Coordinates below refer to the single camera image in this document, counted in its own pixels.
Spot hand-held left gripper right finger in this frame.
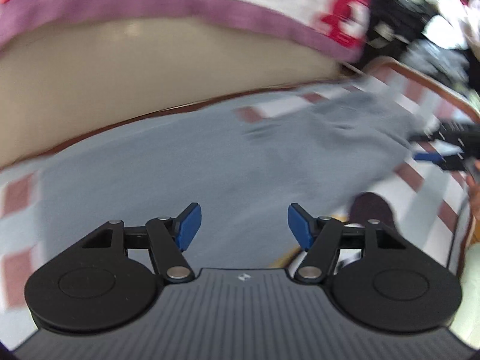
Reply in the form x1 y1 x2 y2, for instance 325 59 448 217
287 203 407 284

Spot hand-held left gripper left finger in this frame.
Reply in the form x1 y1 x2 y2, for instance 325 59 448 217
82 202 202 284

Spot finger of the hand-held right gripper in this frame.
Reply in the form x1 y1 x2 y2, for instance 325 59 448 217
409 122 466 145
412 152 467 171

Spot grey sweatpants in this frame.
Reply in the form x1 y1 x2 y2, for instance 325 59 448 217
37 80 424 267

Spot dark clothes pile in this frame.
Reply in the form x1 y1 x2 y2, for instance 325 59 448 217
360 0 480 98

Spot person's right hand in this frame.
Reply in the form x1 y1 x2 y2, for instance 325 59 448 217
466 159 480 216

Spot dark maroon cloth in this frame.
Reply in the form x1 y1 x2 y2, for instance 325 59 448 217
349 192 398 233

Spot light green cloth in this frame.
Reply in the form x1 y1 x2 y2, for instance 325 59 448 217
457 244 480 301

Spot checked rug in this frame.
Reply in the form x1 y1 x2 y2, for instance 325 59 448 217
0 58 480 308

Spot red printed quilt purple ruffle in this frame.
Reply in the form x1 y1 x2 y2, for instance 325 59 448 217
0 0 374 64

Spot beige bed frame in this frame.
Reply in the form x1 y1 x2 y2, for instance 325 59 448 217
0 17 342 169

